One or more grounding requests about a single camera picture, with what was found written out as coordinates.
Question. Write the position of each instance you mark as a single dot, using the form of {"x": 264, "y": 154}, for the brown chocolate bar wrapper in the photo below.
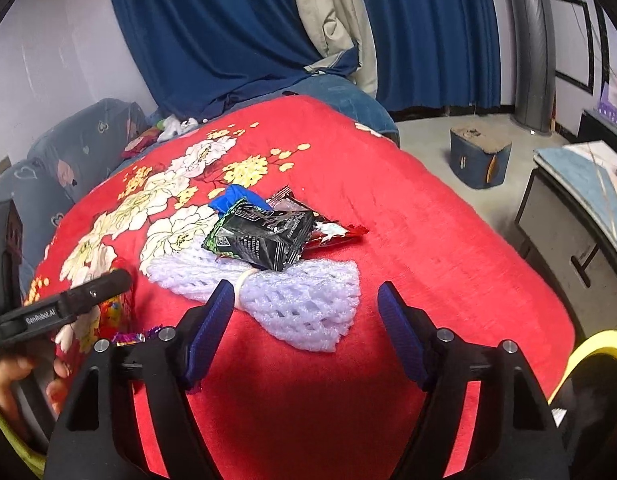
{"x": 328, "y": 224}

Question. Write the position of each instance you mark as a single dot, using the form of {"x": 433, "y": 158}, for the silver tower air conditioner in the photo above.
{"x": 534, "y": 40}

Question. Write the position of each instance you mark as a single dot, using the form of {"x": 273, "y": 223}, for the left dark blue curtain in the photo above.
{"x": 198, "y": 58}

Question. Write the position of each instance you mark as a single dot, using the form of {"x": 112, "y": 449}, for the blue plastic bag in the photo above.
{"x": 232, "y": 195}

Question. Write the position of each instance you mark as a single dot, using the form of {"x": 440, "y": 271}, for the blue storage stool box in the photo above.
{"x": 479, "y": 157}

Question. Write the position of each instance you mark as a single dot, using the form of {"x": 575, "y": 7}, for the right dark blue curtain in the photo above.
{"x": 436, "y": 53}

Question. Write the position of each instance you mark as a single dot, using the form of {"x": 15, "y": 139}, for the clothes pile on sofa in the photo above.
{"x": 165, "y": 130}

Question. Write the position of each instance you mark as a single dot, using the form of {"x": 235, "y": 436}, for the yellow green sleeve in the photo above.
{"x": 34, "y": 460}

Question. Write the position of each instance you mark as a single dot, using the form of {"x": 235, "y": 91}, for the dark blue curtain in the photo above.
{"x": 198, "y": 58}
{"x": 436, "y": 53}

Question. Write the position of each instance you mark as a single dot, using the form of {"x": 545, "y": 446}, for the blue sofa cover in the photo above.
{"x": 341, "y": 95}

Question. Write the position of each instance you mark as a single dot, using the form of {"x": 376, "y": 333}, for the red floral blanket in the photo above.
{"x": 305, "y": 384}

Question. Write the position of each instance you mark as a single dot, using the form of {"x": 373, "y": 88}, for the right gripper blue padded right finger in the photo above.
{"x": 404, "y": 338}

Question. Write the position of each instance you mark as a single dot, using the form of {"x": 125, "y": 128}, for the black tv stand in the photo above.
{"x": 594, "y": 127}

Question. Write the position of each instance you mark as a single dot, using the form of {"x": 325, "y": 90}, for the white foam fruit net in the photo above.
{"x": 311, "y": 305}

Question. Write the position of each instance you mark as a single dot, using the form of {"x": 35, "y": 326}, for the yellow rimmed trash bin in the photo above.
{"x": 584, "y": 405}

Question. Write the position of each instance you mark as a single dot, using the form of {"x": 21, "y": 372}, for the person's left hand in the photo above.
{"x": 19, "y": 365}

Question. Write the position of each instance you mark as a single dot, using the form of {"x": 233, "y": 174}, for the beige curtain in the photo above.
{"x": 339, "y": 26}

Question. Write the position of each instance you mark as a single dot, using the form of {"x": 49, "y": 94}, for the black green snack packet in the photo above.
{"x": 266, "y": 238}

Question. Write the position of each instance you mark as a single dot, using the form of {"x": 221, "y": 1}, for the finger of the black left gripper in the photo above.
{"x": 81, "y": 299}

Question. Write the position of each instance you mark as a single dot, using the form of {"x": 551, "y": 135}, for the white coffee table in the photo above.
{"x": 568, "y": 218}

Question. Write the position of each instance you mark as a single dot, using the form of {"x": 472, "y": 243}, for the grey patterned sofa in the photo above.
{"x": 62, "y": 167}

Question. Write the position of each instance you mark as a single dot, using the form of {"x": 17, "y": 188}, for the purple candy wrapper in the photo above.
{"x": 127, "y": 339}

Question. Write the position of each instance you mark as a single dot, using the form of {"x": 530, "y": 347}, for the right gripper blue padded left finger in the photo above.
{"x": 208, "y": 332}

